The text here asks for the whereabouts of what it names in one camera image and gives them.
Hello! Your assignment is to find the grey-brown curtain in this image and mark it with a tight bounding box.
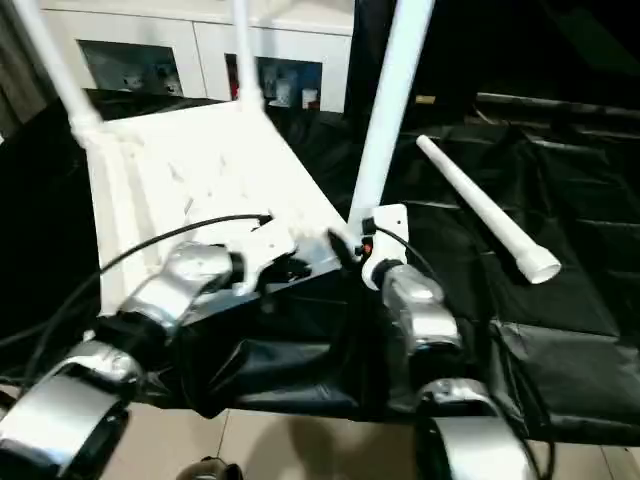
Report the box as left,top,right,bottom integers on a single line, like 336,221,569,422
0,0,62,137

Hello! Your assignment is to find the white plastic table leg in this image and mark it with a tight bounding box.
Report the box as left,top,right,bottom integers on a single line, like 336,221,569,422
346,0,437,252
231,0,267,115
414,133,563,287
8,0,107,147

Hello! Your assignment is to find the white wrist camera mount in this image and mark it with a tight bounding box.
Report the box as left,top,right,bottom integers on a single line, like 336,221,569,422
226,208,300,297
361,202,410,292

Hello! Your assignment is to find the black mat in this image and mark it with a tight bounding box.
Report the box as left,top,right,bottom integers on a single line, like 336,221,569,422
0,93,640,447

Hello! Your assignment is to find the white glass-door cabinet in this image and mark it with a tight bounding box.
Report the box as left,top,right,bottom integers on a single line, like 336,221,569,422
38,0,355,115

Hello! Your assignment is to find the white plastic table top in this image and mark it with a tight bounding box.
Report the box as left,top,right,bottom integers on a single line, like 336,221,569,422
69,98,354,322

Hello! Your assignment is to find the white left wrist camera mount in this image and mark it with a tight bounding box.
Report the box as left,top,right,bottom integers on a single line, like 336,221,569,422
226,208,300,297

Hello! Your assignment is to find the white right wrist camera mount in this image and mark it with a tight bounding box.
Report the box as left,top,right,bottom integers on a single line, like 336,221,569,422
361,202,410,292

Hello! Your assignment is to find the dark low bench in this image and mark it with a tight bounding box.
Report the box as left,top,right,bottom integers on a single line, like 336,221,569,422
473,91,640,125

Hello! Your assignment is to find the black speaker with gold label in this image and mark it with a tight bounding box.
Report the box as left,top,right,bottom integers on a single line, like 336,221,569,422
344,0,640,132

